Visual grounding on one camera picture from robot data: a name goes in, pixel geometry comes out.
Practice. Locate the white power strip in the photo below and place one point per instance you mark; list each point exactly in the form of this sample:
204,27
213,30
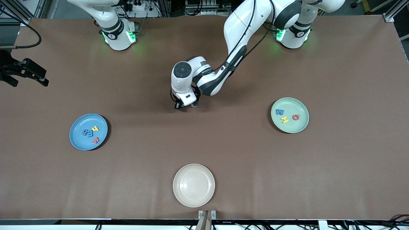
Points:
148,13
209,12

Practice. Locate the green plate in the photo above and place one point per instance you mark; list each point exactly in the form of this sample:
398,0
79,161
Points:
295,127

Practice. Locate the yellow lowercase letter h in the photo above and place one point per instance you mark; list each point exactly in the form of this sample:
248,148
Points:
95,129

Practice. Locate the blue lowercase letter m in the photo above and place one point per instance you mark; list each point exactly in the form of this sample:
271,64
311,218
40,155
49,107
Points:
90,133

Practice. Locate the yellow capital letter H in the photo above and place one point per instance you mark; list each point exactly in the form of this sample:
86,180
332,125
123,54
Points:
284,120

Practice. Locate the metal mounting bracket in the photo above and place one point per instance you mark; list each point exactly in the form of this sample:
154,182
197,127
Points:
207,220

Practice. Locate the aluminium frame extrusion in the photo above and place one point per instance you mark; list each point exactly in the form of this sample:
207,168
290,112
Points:
389,18
25,21

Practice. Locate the beige plate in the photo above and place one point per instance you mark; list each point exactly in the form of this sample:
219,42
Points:
194,185

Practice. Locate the red capital letter Q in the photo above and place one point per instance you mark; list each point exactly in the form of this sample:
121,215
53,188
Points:
293,118

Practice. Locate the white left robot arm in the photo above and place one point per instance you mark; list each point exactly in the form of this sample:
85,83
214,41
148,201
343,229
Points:
243,22

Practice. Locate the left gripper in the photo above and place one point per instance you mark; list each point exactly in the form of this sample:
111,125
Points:
175,102

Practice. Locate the blue capital letter W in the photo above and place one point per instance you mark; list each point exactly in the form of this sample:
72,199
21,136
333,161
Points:
280,112

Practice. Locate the blue plate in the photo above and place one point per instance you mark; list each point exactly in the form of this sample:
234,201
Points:
80,142

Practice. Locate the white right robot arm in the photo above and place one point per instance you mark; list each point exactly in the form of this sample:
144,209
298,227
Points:
115,35

